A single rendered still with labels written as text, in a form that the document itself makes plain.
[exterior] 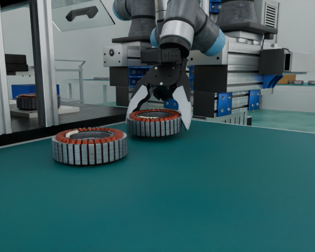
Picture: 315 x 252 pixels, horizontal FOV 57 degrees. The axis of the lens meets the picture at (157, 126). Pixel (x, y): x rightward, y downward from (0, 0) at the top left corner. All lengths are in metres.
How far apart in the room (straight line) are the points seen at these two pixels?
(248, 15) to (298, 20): 6.16
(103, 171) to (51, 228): 0.14
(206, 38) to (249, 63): 0.38
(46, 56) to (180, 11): 0.31
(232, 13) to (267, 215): 0.89
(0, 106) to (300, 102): 6.86
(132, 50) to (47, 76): 0.75
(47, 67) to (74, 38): 7.17
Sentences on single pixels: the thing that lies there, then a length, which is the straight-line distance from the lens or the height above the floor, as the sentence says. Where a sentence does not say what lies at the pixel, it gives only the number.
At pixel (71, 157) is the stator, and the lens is 0.42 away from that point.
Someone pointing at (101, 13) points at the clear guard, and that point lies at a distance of 0.85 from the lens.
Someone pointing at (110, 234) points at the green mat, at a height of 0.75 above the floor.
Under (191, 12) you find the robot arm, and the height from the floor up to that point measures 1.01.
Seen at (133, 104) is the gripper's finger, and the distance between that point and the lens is 0.62.
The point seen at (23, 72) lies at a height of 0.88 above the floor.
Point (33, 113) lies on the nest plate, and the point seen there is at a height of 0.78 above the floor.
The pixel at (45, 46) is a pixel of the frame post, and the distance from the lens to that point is 0.63.
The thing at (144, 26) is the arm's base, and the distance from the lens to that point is 1.42.
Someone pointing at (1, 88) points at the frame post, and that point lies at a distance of 0.58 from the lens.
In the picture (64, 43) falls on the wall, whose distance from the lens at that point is 7.59.
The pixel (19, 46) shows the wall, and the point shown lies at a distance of 6.96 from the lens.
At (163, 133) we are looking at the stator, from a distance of 0.54.
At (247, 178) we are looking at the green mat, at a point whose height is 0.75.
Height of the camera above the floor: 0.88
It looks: 11 degrees down
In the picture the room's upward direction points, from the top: straight up
